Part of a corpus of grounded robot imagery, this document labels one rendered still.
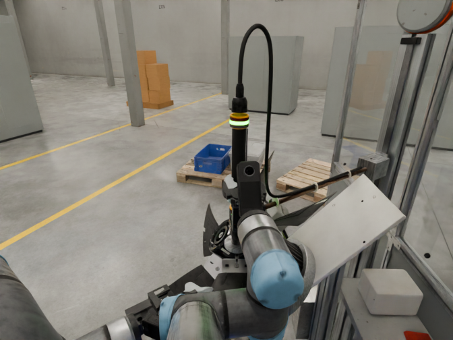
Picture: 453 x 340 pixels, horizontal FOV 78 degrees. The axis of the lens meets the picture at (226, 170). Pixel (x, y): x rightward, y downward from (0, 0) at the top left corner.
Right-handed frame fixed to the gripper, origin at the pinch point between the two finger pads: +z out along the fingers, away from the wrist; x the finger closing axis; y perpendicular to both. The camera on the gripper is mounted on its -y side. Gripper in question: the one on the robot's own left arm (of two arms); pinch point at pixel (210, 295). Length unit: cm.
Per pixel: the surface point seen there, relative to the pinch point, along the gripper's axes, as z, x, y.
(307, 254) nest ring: 33.9, 1.2, -3.5
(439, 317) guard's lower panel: 72, 30, -30
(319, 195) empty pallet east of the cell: 234, 89, 140
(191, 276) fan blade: 3.9, 8.8, 19.4
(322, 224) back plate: 46.6, -2.8, 0.7
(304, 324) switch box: 46, 45, 6
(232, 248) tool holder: 8.7, -9.7, 1.2
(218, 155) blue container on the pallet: 200, 66, 303
